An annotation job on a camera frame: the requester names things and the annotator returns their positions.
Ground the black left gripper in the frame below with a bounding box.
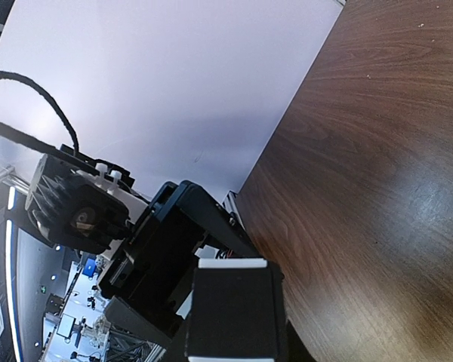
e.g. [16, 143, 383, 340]
[98, 181, 260, 339]

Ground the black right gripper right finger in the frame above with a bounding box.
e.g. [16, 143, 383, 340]
[286, 320, 316, 362]

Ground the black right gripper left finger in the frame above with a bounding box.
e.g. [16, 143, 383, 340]
[162, 314, 190, 362]

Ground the white remote control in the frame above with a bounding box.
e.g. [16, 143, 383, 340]
[184, 258, 288, 361]

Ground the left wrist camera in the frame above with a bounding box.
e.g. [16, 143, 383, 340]
[25, 145, 149, 254]

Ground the aluminium front rail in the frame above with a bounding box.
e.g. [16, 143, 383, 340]
[222, 191, 245, 227]

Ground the left black cable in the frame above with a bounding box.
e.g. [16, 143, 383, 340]
[0, 69, 80, 155]

